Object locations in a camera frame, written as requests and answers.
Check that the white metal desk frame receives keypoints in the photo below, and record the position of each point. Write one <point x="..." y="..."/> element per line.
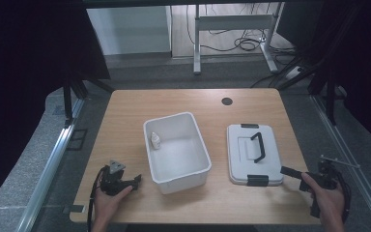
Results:
<point x="232" y="22"/>

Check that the white panel board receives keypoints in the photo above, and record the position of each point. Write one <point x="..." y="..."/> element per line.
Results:
<point x="128" y="30"/>

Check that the white power strip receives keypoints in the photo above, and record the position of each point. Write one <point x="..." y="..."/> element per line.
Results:
<point x="293" y="72"/>

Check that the person's left hand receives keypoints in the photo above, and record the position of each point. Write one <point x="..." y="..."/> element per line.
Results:
<point x="108" y="206"/>

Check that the black round table grommet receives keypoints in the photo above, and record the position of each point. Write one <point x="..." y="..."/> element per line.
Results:
<point x="227" y="101"/>

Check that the black tripod stand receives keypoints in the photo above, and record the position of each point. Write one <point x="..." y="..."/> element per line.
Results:
<point x="72" y="90"/>
<point x="327" y="87"/>

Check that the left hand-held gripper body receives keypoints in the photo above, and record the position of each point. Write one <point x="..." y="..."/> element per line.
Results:
<point x="111" y="183"/>

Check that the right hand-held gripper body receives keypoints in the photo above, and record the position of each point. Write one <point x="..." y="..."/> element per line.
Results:
<point x="327" y="179"/>

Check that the white plastic storage box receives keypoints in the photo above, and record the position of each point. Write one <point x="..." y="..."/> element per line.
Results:
<point x="180" y="158"/>

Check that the person's right hand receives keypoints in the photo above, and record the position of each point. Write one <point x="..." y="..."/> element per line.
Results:
<point x="327" y="201"/>

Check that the small white bottle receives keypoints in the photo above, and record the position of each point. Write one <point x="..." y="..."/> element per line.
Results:
<point x="155" y="141"/>

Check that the aluminium floor rail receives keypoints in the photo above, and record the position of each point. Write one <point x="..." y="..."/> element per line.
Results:
<point x="48" y="174"/>
<point x="351" y="158"/>

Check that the black curtain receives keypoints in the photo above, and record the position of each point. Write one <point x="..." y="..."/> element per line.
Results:
<point x="364" y="64"/>
<point x="25" y="80"/>

